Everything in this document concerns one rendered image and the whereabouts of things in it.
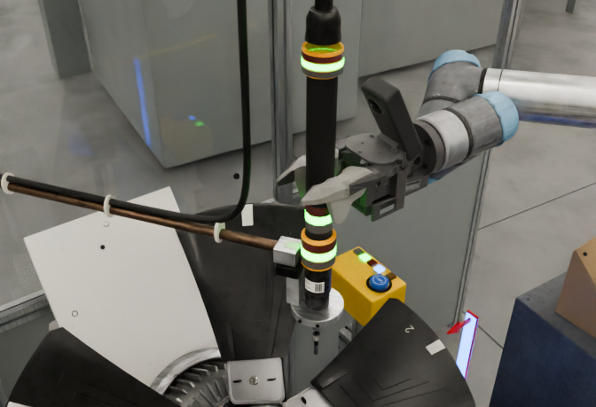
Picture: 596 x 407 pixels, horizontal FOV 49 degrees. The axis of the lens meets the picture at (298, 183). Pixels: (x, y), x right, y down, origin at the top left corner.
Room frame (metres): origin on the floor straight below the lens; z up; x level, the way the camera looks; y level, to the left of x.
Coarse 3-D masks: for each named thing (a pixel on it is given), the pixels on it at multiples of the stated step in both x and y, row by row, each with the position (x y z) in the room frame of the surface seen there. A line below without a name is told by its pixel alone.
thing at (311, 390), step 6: (306, 390) 0.67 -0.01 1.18; (312, 390) 0.67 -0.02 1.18; (294, 396) 0.66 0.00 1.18; (300, 396) 0.66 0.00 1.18; (306, 396) 0.66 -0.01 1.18; (312, 396) 0.66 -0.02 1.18; (318, 396) 0.66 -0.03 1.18; (324, 396) 0.66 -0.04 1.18; (288, 402) 0.65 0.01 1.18; (294, 402) 0.65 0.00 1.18; (300, 402) 0.65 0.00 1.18; (312, 402) 0.65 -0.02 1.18; (318, 402) 0.65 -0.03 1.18; (324, 402) 0.65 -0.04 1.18
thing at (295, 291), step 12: (288, 240) 0.65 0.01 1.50; (300, 240) 0.65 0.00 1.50; (276, 252) 0.63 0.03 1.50; (288, 252) 0.63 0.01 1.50; (288, 264) 0.63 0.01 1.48; (300, 264) 0.63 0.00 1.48; (288, 276) 0.62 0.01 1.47; (300, 276) 0.63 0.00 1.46; (288, 288) 0.63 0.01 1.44; (300, 288) 0.63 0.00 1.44; (288, 300) 0.63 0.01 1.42; (300, 300) 0.63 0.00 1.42; (336, 300) 0.63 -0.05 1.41; (300, 312) 0.61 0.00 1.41; (312, 312) 0.61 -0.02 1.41; (324, 312) 0.61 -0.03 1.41; (336, 312) 0.61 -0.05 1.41; (312, 324) 0.59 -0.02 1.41; (324, 324) 0.60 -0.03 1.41
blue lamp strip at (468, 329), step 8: (472, 320) 0.83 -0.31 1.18; (464, 328) 0.84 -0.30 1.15; (472, 328) 0.82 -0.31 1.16; (464, 336) 0.83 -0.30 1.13; (472, 336) 0.82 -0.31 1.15; (464, 344) 0.83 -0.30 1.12; (464, 352) 0.83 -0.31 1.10; (464, 360) 0.82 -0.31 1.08; (464, 368) 0.82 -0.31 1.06; (464, 376) 0.82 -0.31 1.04
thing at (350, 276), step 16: (352, 256) 1.13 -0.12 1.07; (336, 272) 1.08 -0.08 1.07; (352, 272) 1.08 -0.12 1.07; (368, 272) 1.08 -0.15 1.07; (384, 272) 1.08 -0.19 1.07; (336, 288) 1.08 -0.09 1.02; (352, 288) 1.04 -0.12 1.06; (368, 288) 1.03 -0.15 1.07; (400, 288) 1.03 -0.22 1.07; (352, 304) 1.03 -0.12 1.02; (368, 304) 0.99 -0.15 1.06; (368, 320) 0.99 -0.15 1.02
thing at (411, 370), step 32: (384, 320) 0.80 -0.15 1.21; (416, 320) 0.80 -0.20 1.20; (352, 352) 0.74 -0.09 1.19; (384, 352) 0.74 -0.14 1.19; (416, 352) 0.74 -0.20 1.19; (448, 352) 0.75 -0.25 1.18; (320, 384) 0.68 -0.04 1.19; (352, 384) 0.68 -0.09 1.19; (384, 384) 0.68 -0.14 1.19; (416, 384) 0.69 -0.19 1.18; (448, 384) 0.70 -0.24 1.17
